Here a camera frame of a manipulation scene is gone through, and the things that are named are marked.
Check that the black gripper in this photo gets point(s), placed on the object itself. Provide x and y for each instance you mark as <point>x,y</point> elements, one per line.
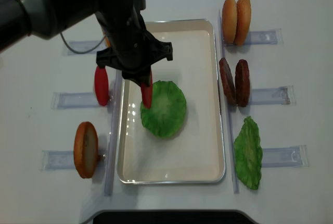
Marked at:
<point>133,49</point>

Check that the red tomato slice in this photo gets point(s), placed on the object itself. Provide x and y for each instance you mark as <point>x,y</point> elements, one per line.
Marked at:
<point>146,91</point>
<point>101,85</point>

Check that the green lettuce leaf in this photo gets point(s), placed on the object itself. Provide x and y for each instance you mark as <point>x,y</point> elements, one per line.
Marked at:
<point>168,110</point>
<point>248,154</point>

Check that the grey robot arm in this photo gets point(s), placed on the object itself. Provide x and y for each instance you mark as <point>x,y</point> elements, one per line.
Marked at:
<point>42,18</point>

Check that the red tomato slice in rack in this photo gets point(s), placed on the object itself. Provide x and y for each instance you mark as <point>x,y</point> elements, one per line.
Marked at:
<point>101,85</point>

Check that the inner brown meat patty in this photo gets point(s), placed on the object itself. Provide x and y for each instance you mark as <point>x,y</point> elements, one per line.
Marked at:
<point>227,81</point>

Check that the brown meat patty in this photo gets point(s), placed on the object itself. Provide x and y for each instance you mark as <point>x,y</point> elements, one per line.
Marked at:
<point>242,83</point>
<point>227,81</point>

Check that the outer brown meat patty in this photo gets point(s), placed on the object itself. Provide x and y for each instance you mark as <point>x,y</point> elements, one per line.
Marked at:
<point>242,83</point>

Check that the green lettuce leaf in rack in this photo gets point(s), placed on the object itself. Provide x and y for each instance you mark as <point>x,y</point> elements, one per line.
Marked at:
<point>248,154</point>

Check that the clear long left guard strip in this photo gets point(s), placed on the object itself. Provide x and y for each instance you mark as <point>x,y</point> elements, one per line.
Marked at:
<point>115,106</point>

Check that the bun slice left rack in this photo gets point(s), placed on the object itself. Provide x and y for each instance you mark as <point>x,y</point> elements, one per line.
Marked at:
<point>85,150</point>

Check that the bun slice rack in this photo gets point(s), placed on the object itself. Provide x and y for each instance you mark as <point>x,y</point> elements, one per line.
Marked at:
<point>229,21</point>
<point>85,150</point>
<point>243,21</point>

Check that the inner bun slice right rack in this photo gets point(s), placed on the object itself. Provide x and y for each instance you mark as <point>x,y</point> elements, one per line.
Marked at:
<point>229,21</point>

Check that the outer bun slice right rack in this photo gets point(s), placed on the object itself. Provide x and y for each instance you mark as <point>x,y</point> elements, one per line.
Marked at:
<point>243,21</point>

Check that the white rectangular tray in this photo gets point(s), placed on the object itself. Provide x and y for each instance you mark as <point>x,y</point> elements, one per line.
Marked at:
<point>179,139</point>

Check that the black device at bottom edge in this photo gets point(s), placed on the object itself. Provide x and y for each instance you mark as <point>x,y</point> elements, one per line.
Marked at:
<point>170,216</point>

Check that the clear tomato rack rail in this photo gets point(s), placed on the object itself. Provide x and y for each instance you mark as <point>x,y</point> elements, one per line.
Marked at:
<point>74,100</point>

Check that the clear left bun rack rail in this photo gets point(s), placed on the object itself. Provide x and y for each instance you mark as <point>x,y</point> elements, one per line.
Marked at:
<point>56,160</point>

